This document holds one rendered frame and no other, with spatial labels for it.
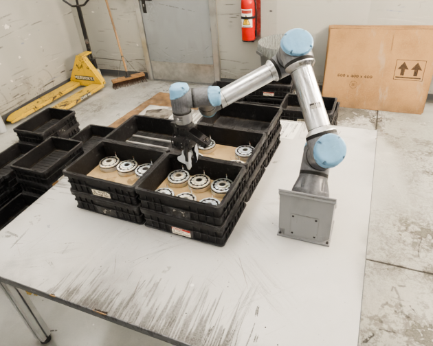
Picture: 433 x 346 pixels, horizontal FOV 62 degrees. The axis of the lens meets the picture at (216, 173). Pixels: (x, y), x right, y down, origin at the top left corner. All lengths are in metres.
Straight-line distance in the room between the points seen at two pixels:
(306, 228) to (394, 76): 2.91
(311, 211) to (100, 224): 0.96
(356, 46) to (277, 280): 3.14
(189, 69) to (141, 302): 3.89
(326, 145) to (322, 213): 0.28
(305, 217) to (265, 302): 0.37
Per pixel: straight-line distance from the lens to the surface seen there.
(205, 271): 1.48
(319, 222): 1.50
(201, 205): 1.41
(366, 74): 4.22
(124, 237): 1.69
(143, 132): 2.18
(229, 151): 1.88
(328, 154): 1.35
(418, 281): 2.51
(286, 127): 2.36
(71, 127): 3.25
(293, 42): 1.45
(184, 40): 4.86
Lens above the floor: 1.84
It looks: 36 degrees down
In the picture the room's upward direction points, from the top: 5 degrees counter-clockwise
